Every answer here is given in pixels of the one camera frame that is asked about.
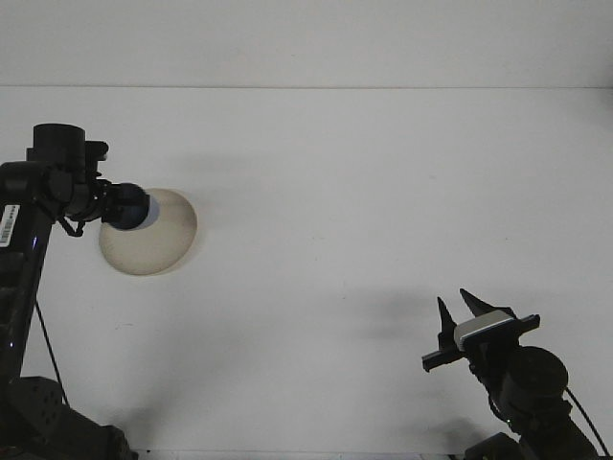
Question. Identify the pale blue cup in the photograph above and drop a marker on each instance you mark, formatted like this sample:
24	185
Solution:
153	211

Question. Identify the pale round plate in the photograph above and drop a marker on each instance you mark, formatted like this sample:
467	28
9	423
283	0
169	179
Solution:
158	249

